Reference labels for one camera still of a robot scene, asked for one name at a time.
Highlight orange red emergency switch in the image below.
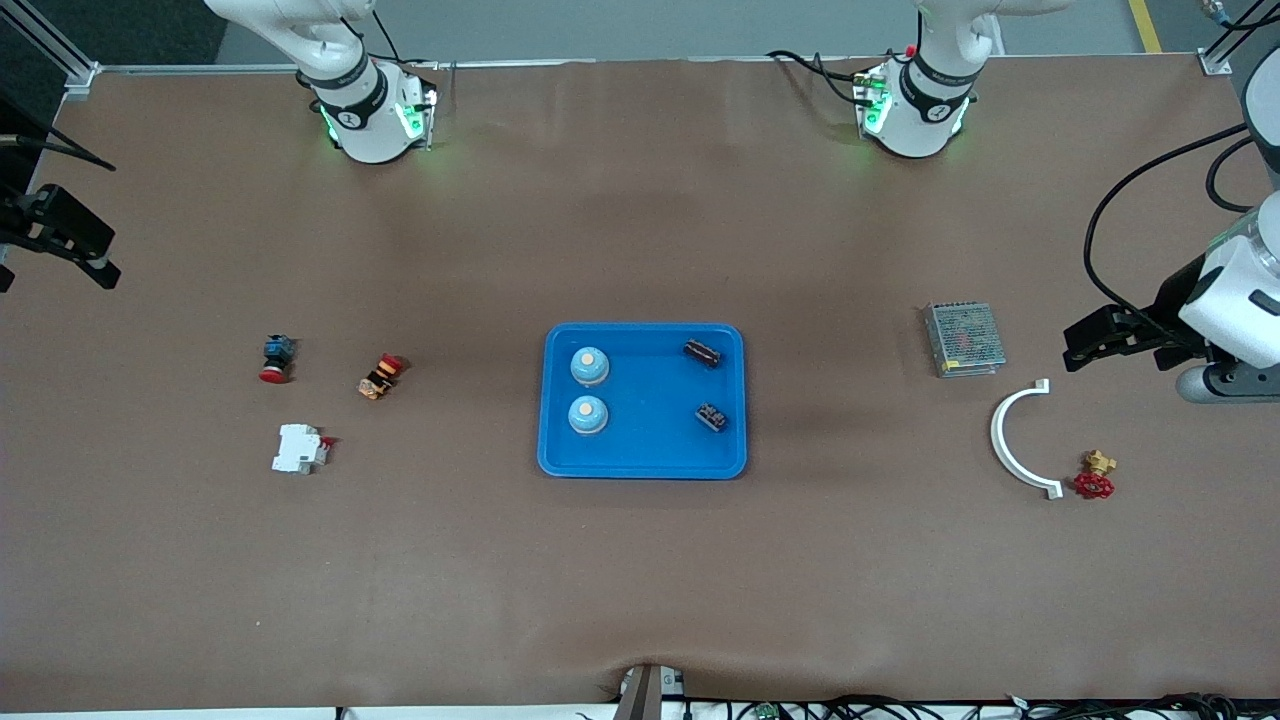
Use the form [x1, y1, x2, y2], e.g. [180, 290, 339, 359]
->
[358, 353, 408, 401]

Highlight white curved plastic bracket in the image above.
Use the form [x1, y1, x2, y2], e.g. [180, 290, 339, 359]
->
[991, 379, 1064, 501]

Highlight brass valve red handwheel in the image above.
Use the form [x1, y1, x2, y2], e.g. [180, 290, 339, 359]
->
[1074, 450, 1118, 501]

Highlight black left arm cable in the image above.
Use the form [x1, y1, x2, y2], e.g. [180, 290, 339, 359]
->
[1084, 122, 1266, 326]

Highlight white circuit breaker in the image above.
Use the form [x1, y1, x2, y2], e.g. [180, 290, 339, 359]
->
[271, 424, 335, 476]

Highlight metal camera stand post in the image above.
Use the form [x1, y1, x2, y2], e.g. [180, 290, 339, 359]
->
[612, 662, 689, 720]

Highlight aluminium frame profile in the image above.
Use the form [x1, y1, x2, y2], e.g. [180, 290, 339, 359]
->
[1198, 0, 1280, 77]
[0, 0, 101, 101]

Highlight blue red push button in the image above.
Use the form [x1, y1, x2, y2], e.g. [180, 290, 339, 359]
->
[259, 335, 297, 384]

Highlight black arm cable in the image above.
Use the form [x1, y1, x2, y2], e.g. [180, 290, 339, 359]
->
[1084, 122, 1266, 326]
[0, 95, 118, 173]

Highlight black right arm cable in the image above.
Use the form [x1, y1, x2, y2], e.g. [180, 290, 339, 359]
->
[0, 95, 118, 173]

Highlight brown table mat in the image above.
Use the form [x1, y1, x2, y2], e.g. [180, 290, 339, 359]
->
[0, 55, 1280, 713]

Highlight blue plastic tray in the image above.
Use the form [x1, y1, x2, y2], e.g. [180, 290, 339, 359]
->
[536, 322, 748, 481]

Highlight perforated metal power supply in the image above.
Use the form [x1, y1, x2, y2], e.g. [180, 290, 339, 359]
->
[923, 302, 1006, 379]

